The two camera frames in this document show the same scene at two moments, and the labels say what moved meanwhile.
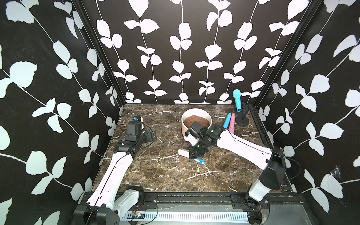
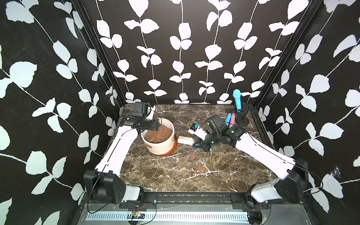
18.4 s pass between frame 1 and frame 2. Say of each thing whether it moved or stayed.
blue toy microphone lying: stayed
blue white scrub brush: moved
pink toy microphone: stayed
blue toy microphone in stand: stayed
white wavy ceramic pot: moved
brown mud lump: moved
